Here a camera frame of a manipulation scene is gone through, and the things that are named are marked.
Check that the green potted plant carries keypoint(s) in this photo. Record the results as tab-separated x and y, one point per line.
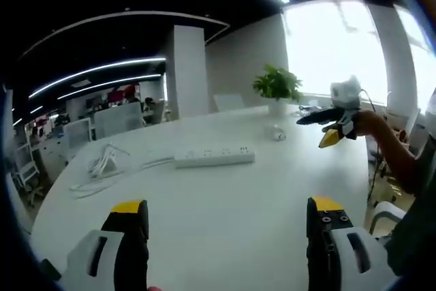
277	86

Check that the white swivel office chair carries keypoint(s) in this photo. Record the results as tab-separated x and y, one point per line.
29	171

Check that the white mesh office chair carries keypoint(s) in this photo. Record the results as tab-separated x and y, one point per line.
117	120
76	136

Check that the person's left hand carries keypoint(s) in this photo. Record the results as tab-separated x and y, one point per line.
154	288

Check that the white armrest office chair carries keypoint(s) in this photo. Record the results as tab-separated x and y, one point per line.
386	216

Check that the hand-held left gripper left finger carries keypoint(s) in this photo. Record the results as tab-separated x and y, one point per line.
131	257

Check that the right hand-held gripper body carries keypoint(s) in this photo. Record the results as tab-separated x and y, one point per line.
345	93

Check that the white desk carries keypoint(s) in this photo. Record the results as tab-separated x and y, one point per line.
221	195

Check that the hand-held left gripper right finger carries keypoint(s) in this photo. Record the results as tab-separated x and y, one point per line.
322	253

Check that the white power strip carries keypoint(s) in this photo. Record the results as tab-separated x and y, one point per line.
214	156

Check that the white charger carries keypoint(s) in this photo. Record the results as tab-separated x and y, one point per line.
276	132

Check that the person's dark clothing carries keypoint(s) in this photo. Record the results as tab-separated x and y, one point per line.
415	209

